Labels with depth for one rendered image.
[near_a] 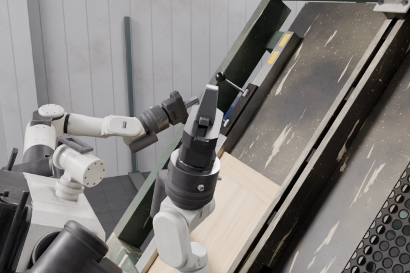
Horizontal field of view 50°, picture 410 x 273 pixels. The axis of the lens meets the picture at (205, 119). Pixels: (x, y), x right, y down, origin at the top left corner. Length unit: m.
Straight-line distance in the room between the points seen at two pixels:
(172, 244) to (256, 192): 0.53
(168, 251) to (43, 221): 0.27
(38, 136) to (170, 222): 0.69
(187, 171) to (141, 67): 3.70
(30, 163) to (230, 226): 0.58
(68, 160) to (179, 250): 0.36
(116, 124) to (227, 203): 0.44
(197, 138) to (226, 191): 0.73
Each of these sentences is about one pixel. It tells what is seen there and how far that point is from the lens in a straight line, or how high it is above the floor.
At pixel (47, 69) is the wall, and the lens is 4.29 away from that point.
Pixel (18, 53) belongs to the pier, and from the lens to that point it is 4.18.
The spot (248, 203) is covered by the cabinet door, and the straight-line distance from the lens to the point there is 1.30.
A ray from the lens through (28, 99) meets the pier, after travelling 4.25.
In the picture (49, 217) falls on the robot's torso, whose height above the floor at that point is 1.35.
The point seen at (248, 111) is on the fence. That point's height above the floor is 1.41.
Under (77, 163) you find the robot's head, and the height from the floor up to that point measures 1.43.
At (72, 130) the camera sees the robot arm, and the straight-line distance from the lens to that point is 1.50.
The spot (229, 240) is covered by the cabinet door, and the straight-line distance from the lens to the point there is 1.30.
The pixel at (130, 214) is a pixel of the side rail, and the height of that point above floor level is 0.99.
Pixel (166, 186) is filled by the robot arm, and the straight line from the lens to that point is 0.78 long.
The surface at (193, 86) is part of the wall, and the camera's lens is 4.58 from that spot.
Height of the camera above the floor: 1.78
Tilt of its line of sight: 16 degrees down
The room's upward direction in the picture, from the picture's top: straight up
